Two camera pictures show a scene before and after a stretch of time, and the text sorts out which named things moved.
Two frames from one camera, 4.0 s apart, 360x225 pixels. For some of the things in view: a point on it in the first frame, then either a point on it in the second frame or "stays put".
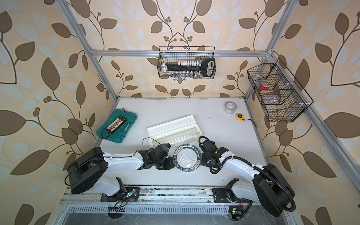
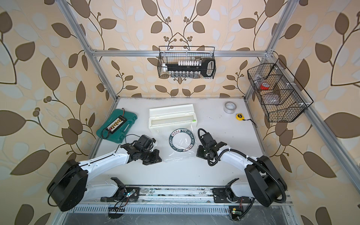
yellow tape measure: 240,116 stays put
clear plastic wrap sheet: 186,156 -> 176,143
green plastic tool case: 122,133 stays put
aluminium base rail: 167,195 stays put
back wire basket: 183,62 stays put
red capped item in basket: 265,86 stays put
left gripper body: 164,163 -> 148,156
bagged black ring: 187,157 -> 182,140
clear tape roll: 230,107 stays put
